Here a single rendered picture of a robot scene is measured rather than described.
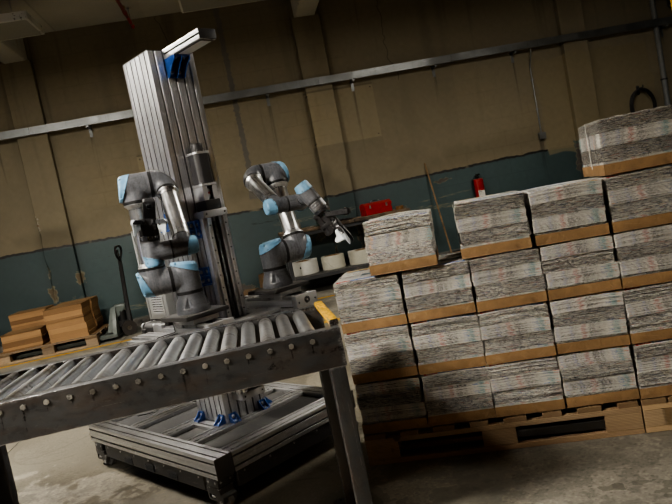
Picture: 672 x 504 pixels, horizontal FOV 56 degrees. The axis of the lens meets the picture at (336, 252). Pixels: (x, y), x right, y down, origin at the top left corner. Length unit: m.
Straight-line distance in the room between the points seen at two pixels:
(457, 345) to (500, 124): 7.56
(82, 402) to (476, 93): 8.67
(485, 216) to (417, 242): 0.30
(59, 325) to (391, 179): 4.95
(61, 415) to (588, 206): 2.04
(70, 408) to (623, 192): 2.13
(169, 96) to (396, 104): 6.76
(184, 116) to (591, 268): 1.96
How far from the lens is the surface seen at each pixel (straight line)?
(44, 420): 2.05
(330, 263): 8.76
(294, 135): 9.34
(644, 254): 2.80
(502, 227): 2.68
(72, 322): 8.53
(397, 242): 2.66
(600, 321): 2.80
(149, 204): 2.42
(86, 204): 9.49
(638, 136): 2.79
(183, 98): 3.20
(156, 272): 2.82
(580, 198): 2.72
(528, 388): 2.83
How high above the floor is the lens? 1.17
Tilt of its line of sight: 4 degrees down
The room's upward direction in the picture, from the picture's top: 11 degrees counter-clockwise
